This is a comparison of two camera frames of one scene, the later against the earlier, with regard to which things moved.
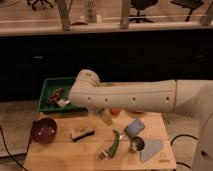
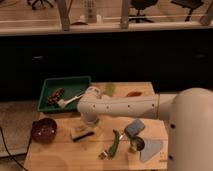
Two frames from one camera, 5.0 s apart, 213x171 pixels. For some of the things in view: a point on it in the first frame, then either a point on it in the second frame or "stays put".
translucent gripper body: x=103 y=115 -> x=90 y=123
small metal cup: x=136 y=144 stays put
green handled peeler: x=113 y=147 stays put
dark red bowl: x=43 y=130 stays put
